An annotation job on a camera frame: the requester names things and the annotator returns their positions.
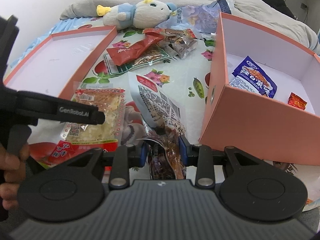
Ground small red orange packet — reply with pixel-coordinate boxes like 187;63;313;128
287;92;307;110

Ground blue cabbage snack packet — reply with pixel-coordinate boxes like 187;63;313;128
229;56;277;98

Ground pink box lid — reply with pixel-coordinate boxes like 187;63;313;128
3;26;117;100

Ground person's left hand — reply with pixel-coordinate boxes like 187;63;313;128
0;143;30;210

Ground yellow tofu snack packet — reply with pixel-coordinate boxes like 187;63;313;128
46;88;125;166

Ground red small snack packet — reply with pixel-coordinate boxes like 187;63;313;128
143;28;165;35

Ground grey duvet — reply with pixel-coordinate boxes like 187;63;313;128
60;0;319;55

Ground pink storage box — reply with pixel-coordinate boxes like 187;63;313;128
200;13;319;165

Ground red snack pouch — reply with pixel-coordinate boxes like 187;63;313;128
107;33;164;66

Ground white blue plush bird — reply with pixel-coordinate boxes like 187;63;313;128
96;0;177;30

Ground dark clear snack packets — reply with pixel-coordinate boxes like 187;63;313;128
158;29;197;59

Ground blue floral plastic bag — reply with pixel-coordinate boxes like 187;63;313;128
156;0;234;34

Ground white barcode snack packet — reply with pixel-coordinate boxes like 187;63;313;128
128;72;187;180

